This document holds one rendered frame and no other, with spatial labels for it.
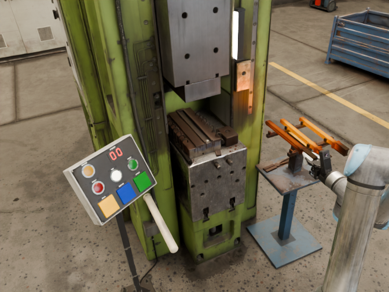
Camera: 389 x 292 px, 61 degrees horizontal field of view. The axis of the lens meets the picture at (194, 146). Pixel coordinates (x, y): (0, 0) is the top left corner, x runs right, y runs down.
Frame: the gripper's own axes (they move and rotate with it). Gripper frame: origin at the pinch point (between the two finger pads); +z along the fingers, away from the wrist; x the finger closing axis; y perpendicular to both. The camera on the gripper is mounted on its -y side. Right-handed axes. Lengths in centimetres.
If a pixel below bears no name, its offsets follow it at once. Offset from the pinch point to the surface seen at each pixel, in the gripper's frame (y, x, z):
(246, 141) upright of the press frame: 20, -7, 45
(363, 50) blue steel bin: 64, 285, 216
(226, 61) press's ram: -44, -32, 32
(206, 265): 99, -49, 19
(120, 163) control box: -12, -93, 17
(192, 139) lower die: 1, -49, 38
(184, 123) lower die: 2, -47, 56
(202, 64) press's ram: -45, -45, 32
